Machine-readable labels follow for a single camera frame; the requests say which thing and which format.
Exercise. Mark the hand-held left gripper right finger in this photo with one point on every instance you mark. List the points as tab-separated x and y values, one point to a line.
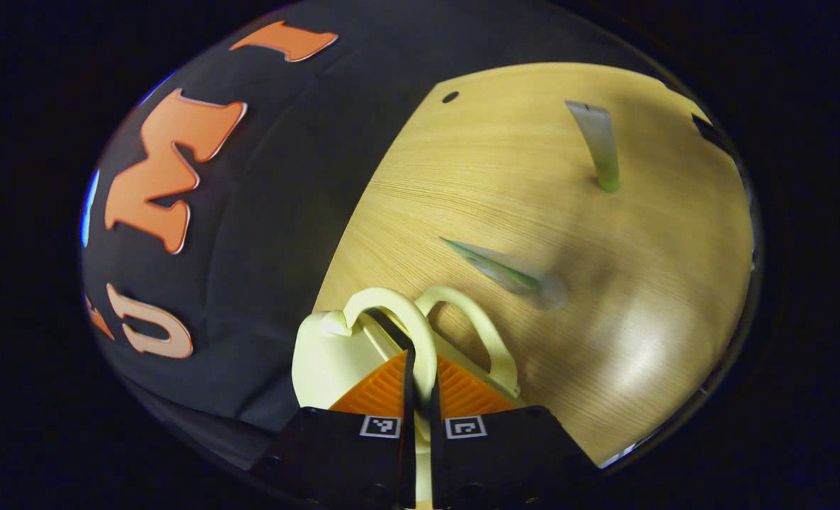
436	418

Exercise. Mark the white tube green print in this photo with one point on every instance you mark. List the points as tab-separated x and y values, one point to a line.
512	275

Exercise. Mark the grey tube green cap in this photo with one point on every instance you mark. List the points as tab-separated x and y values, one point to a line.
597	142

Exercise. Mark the black backdrop cloth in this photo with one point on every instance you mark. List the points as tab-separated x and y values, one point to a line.
285	212

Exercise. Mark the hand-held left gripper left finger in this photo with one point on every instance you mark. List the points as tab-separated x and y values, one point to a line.
409	397

